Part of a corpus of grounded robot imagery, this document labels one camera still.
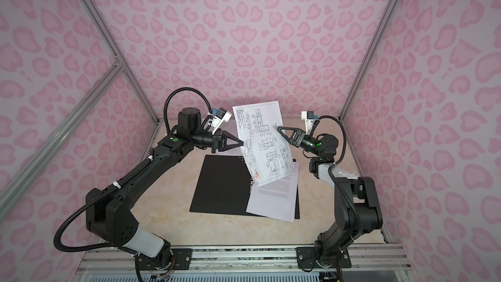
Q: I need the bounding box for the technical drawing sheet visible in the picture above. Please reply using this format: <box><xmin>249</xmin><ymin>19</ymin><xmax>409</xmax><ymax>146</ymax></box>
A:
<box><xmin>232</xmin><ymin>101</ymin><xmax>294</xmax><ymax>186</ymax></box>

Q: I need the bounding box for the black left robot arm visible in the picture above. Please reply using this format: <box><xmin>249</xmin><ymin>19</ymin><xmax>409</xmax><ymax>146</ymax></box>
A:
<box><xmin>53</xmin><ymin>107</ymin><xmax>243</xmax><ymax>268</ymax></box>

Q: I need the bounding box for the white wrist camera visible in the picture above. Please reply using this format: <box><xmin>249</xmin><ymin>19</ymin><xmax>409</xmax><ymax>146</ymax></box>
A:
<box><xmin>210</xmin><ymin>108</ymin><xmax>232</xmax><ymax>134</ymax></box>
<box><xmin>301</xmin><ymin>111</ymin><xmax>318</xmax><ymax>134</ymax></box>

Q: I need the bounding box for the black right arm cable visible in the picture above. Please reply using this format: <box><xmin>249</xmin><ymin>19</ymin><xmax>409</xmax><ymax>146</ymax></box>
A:
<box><xmin>312</xmin><ymin>115</ymin><xmax>363</xmax><ymax>236</ymax></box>

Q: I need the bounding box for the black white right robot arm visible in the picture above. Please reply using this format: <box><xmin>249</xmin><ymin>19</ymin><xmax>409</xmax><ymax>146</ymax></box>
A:
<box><xmin>277</xmin><ymin>126</ymin><xmax>384</xmax><ymax>268</ymax></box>

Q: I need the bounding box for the aluminium frame left post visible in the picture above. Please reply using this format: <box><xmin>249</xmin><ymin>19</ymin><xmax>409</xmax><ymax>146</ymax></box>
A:
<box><xmin>79</xmin><ymin>0</ymin><xmax>160</xmax><ymax>125</ymax></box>

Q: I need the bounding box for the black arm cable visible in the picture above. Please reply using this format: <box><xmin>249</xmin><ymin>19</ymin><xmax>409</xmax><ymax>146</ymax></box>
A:
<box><xmin>163</xmin><ymin>87</ymin><xmax>214</xmax><ymax>134</ymax></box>
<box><xmin>312</xmin><ymin>115</ymin><xmax>363</xmax><ymax>236</ymax></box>

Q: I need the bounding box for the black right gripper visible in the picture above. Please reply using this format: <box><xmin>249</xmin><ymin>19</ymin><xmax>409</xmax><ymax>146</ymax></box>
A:
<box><xmin>279</xmin><ymin>131</ymin><xmax>323</xmax><ymax>159</ymax></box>

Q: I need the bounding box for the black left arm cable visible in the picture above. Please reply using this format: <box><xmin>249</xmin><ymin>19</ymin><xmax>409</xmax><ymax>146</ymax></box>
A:
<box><xmin>163</xmin><ymin>87</ymin><xmax>214</xmax><ymax>134</ymax></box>

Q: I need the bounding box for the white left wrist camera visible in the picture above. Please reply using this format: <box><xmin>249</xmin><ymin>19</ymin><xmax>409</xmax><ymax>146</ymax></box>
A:
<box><xmin>210</xmin><ymin>108</ymin><xmax>232</xmax><ymax>134</ymax></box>

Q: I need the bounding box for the red black folder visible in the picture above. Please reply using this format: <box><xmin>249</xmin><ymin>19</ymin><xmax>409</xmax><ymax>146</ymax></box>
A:
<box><xmin>189</xmin><ymin>154</ymin><xmax>301</xmax><ymax>220</ymax></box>

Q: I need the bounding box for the aluminium frame post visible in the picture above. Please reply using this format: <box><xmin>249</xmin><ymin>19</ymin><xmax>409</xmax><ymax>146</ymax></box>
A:
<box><xmin>79</xmin><ymin>0</ymin><xmax>160</xmax><ymax>125</ymax></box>
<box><xmin>339</xmin><ymin>0</ymin><xmax>402</xmax><ymax>123</ymax></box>

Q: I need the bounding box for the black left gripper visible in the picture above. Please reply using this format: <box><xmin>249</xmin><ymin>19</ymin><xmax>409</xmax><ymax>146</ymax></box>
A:
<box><xmin>190</xmin><ymin>129</ymin><xmax>243</xmax><ymax>155</ymax></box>

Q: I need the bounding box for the tilted white text sheet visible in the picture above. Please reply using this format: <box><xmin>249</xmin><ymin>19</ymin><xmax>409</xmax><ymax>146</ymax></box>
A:
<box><xmin>222</xmin><ymin>120</ymin><xmax>243</xmax><ymax>156</ymax></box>

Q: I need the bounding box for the aluminium frame diagonal bar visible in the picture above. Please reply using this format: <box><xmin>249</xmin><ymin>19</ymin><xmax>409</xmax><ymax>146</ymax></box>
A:
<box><xmin>1</xmin><ymin>61</ymin><xmax>122</xmax><ymax>220</ymax></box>

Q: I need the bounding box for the aluminium frame right post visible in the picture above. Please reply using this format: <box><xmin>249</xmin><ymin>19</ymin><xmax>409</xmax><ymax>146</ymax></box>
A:
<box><xmin>339</xmin><ymin>0</ymin><xmax>402</xmax><ymax>123</ymax></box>

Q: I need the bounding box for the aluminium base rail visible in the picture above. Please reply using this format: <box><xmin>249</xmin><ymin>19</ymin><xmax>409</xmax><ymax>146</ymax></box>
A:
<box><xmin>73</xmin><ymin>244</ymin><xmax>416</xmax><ymax>281</ymax></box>

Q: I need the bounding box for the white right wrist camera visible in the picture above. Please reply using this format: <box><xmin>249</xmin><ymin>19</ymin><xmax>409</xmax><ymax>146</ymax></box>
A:
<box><xmin>301</xmin><ymin>111</ymin><xmax>318</xmax><ymax>134</ymax></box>

